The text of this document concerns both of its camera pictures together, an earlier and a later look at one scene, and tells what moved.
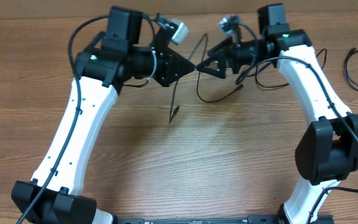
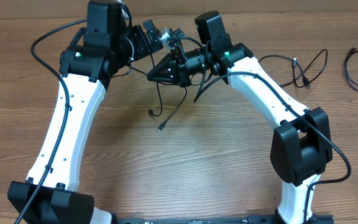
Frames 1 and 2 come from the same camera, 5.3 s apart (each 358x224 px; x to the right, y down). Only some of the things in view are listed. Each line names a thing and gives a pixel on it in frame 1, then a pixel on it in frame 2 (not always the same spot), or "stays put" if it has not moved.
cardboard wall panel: [172, 8] stays put
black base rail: [198, 219] stays put
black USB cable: [240, 87] to [202, 89]
